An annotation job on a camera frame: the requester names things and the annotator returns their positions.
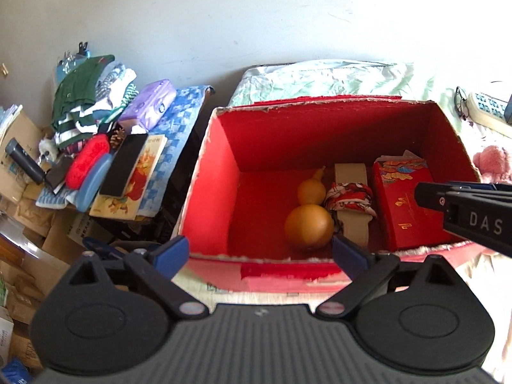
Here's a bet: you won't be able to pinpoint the white power strip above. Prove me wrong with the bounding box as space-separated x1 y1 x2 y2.
466 93 511 138

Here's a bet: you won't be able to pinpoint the black phone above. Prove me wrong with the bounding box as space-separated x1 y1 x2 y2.
99 133 148 198

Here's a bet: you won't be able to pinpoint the red fuzzy case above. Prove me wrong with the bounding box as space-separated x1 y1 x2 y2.
65 133 110 190

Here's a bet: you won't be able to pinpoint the yellow gourd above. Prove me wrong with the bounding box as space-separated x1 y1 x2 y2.
285 166 334 251

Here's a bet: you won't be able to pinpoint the blue checkered cloth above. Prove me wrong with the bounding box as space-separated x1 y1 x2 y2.
36 86 212 219

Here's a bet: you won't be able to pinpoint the folded green striped clothes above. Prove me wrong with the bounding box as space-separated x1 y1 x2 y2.
51 55 138 151

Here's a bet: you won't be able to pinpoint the blue glasses case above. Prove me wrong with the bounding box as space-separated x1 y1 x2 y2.
76 154 114 212

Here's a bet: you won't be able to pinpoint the purple pencil case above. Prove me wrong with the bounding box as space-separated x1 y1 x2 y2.
117 79 177 133

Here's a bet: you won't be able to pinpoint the red envelope pack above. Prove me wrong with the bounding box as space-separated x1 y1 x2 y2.
373 150 451 252

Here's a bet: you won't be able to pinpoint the red cardboard box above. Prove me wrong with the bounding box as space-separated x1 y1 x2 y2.
178 95 480 293

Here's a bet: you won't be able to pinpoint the pink plush toy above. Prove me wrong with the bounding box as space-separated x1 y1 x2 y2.
473 146 511 185

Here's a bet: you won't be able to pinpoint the black cylinder bottle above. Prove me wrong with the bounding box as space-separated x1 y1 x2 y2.
5 138 46 185

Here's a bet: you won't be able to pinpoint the brown pine cone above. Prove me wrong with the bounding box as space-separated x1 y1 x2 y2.
108 127 126 151

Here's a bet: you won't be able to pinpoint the beige strap with red scarf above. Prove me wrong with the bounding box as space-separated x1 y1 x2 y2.
324 162 378 249

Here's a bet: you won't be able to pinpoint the light green bed sheet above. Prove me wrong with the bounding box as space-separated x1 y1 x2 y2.
228 59 511 156

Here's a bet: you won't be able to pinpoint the black eyeglasses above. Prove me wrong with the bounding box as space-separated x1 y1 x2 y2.
454 86 469 121

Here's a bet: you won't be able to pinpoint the Winnie the Pooh book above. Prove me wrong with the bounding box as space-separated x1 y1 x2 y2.
89 134 167 220

